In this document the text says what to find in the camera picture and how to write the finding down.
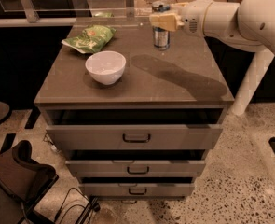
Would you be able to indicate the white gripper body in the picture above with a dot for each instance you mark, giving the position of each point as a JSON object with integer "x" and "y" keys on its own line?
{"x": 191, "y": 19}

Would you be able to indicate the blue silver redbull can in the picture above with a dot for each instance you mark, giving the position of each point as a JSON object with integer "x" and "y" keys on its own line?
{"x": 161, "y": 37}

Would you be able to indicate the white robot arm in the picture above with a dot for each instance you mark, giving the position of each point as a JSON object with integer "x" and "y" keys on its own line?
{"x": 248, "y": 25}

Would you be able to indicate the white ceramic bowl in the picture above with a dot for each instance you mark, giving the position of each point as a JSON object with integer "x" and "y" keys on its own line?
{"x": 106, "y": 67}

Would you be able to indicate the green chip bag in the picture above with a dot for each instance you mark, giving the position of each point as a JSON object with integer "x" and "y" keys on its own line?
{"x": 92, "y": 39}

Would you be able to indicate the grey drawer cabinet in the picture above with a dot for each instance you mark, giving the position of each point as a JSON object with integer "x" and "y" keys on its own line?
{"x": 181, "y": 85}

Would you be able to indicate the top grey drawer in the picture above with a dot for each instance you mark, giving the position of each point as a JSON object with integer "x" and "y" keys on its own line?
{"x": 134, "y": 137}

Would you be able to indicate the grey drawer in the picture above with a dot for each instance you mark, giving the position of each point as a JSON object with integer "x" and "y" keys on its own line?
{"x": 134, "y": 137}
{"x": 137, "y": 190}
{"x": 137, "y": 168}

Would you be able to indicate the middle grey drawer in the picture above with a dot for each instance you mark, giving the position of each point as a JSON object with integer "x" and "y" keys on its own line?
{"x": 137, "y": 168}

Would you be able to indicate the bottom grey drawer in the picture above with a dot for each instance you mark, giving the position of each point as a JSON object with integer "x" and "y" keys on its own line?
{"x": 137, "y": 190}

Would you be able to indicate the dark brown chair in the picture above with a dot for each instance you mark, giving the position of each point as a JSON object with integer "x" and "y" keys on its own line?
{"x": 23, "y": 183}

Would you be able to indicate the white pillar post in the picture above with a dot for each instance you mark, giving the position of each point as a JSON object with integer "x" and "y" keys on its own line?
{"x": 253, "y": 76}

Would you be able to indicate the white counter ledge rail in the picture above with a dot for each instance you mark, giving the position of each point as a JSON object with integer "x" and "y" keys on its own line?
{"x": 77, "y": 22}

